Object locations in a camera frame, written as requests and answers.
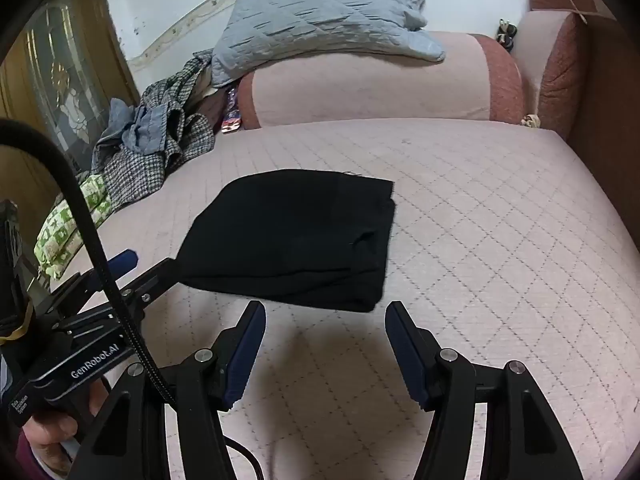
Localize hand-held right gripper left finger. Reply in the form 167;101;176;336
65;301;267;480

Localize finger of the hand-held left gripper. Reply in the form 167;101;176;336
117;258;181;322
47;249;139;312

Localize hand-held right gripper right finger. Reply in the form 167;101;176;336
385;301;583;480

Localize black pants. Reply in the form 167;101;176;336
176;169;398;313

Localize person's left hand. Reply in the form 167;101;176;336
22;375;112;472

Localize green patterned cloth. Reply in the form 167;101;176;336
34;172;114;281

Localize checked garment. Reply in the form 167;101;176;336
92;50;218;207

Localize pink quilted bed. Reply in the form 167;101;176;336
65;119;640;480

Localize blue-grey garment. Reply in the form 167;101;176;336
95;99;172;159

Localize colourful packet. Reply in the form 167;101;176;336
220;87;244;135

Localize wooden door with glass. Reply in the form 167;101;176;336
0;0;142;201

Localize wooden headboard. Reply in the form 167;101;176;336
565;7;640;253

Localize grey quilted blanket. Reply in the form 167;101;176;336
211;0;447;90

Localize black hair clip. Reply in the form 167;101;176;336
496;18;519;54

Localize black braided cable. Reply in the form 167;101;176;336
0;119;177;406

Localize thin black cable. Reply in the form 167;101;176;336
222;437;268;480

